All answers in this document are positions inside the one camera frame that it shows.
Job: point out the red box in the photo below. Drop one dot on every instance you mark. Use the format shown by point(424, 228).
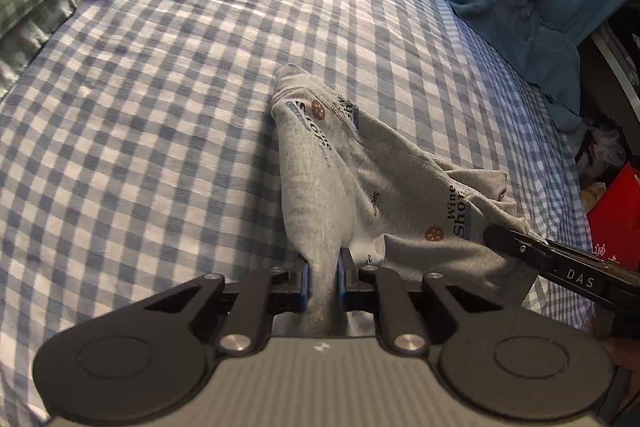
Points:
point(620, 207)

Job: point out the white metal rack bar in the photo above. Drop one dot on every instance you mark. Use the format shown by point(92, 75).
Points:
point(617, 67)

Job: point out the dark clutter pile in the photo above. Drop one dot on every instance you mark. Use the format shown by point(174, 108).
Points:
point(602, 152)

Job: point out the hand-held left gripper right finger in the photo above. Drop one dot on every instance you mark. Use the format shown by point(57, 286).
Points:
point(342, 279)

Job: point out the grey printed t-shirt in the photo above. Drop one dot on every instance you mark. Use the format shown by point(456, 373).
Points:
point(320, 187)

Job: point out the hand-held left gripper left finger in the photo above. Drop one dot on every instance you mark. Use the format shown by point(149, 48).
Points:
point(305, 283)

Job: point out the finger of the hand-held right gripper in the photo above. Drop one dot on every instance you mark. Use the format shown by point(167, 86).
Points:
point(515, 247)

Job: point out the teal blanket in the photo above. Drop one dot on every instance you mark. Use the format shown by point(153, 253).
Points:
point(525, 32)

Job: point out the blue checked bed sheet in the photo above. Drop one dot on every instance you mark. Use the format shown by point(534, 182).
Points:
point(150, 132)

